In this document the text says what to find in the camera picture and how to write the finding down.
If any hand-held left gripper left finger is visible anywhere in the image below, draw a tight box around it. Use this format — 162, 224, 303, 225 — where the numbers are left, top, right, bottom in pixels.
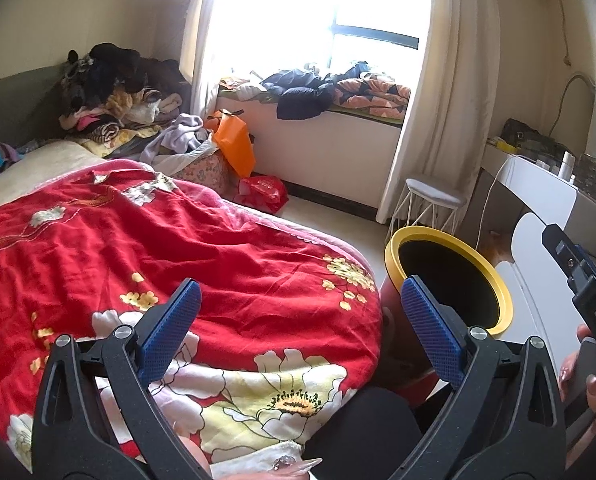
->
30, 277, 202, 480

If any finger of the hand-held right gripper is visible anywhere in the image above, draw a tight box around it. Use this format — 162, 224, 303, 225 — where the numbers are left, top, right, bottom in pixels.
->
542, 225, 596, 295

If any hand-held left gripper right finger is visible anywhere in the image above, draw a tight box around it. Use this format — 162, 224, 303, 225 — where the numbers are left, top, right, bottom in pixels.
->
393, 275, 568, 480

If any yellow-rimmed trash bin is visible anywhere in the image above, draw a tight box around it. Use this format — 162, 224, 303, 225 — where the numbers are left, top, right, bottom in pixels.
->
380, 226, 514, 392

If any person's right hand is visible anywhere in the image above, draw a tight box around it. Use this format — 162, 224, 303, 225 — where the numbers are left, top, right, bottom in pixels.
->
557, 324, 596, 473

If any white chest of drawers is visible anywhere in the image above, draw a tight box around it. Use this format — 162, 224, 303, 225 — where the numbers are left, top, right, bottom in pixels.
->
493, 212, 596, 361

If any white dressing table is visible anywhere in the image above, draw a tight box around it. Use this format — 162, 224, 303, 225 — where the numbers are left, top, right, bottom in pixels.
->
480, 140, 596, 222

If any red floral blanket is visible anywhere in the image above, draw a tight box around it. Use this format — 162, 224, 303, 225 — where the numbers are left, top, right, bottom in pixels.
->
0, 159, 383, 480

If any black bag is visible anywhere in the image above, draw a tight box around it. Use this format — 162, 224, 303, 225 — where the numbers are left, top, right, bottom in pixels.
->
500, 119, 574, 161

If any floral fabric basket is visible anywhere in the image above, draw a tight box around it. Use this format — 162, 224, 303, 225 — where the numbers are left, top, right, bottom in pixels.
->
178, 152, 230, 196

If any red plastic bag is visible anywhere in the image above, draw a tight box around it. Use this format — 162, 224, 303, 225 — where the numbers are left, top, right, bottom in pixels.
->
233, 175, 289, 213

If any lavender grey garment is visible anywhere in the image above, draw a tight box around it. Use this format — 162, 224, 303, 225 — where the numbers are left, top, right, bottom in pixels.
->
140, 114, 210, 171

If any orange bag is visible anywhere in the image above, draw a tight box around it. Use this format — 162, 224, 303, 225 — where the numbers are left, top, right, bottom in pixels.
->
209, 109, 256, 178

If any beige bed sheet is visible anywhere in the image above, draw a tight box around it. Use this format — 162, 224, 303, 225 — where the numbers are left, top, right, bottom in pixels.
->
0, 141, 110, 213

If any wide cream curtain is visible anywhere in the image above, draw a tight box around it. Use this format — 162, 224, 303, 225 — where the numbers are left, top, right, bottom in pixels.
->
375, 0, 504, 226

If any orange patterned quilt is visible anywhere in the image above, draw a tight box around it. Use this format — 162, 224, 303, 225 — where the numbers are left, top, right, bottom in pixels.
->
330, 62, 411, 121

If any red patterned cloth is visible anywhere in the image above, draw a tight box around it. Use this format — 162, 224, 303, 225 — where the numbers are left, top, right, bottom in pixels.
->
219, 76, 259, 102

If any dark puffer jacket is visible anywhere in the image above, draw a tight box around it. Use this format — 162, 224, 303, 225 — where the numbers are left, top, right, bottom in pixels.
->
260, 70, 336, 121

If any pile of clothes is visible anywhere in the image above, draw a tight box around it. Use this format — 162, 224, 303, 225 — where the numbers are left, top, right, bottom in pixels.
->
58, 42, 189, 153

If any padded headboard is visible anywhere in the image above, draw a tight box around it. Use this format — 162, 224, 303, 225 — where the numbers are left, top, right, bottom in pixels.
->
0, 62, 74, 147

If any narrow cream curtain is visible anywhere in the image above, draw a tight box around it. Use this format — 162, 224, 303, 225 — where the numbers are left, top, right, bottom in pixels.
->
178, 0, 225, 121

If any window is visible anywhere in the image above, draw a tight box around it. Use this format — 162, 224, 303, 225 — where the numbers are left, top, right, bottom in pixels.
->
203, 0, 431, 81

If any white cable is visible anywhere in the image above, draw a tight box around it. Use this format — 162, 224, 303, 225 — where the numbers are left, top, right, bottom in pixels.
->
475, 167, 504, 251

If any white wire-frame stool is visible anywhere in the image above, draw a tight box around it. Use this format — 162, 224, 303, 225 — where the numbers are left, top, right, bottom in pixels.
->
385, 176, 468, 246

